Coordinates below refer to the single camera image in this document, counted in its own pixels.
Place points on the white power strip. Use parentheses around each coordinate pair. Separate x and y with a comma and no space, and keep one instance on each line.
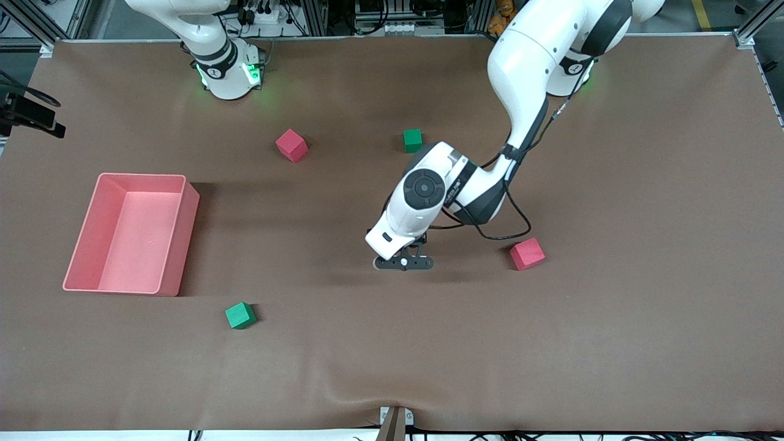
(269,17)

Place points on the aluminium frame profile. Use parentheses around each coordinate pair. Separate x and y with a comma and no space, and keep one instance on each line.
(313,18)
(479,17)
(33,24)
(756,24)

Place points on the pink plastic bin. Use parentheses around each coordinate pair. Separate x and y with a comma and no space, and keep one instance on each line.
(141,245)

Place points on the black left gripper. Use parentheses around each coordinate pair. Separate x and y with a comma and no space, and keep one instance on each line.
(422,239)

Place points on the pink foam cube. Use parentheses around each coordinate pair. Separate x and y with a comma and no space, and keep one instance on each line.
(291,145)
(527,254)

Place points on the brown table cover mat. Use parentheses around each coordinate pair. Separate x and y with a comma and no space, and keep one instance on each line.
(392,343)

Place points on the white connector strip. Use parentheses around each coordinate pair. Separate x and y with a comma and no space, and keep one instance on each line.
(413,29)

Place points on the green foam cube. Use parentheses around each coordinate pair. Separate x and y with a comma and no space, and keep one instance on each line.
(411,139)
(240,315)

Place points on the grey metal mount bracket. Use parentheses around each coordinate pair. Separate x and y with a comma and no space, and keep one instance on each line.
(398,419)

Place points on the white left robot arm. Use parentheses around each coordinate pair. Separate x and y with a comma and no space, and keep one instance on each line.
(533,55)

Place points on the orange packaged goods pile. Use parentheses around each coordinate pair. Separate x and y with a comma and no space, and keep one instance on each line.
(499,21)

